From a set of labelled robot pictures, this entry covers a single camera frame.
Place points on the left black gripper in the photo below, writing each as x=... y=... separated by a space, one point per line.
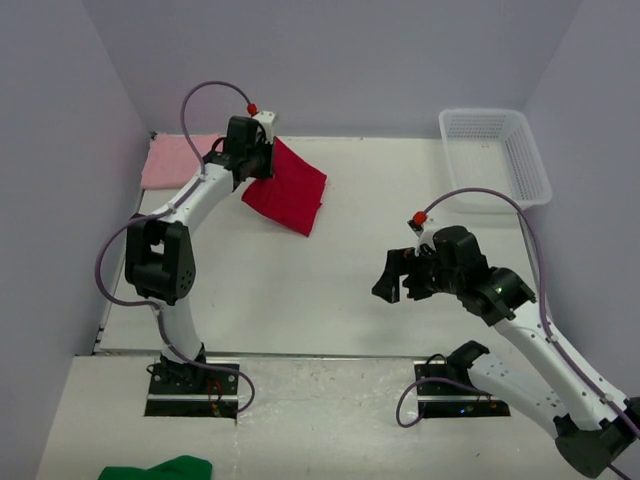
x=267 y=171

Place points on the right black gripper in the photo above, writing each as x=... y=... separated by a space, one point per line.
x=399 y=262

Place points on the red t shirt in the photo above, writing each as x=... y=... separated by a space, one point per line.
x=293 y=196

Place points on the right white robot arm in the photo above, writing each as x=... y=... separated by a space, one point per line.
x=591 y=421

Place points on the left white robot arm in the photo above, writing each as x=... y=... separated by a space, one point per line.
x=159 y=257

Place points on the folded pink t shirt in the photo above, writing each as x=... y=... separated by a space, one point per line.
x=170 y=163

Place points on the white plastic basket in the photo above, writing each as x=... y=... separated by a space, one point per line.
x=494 y=149

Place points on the green t shirt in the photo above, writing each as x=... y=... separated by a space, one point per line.
x=183 y=467

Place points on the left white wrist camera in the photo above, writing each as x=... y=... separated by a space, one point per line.
x=268 y=121

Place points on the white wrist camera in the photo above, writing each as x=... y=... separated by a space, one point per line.
x=424 y=227
x=268 y=121

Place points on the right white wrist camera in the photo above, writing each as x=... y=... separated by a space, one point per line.
x=424 y=227

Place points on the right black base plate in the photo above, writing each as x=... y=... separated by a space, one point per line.
x=441 y=400

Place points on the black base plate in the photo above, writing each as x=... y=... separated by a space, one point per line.
x=441 y=400
x=182 y=390

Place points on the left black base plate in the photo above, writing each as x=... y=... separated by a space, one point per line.
x=182 y=390

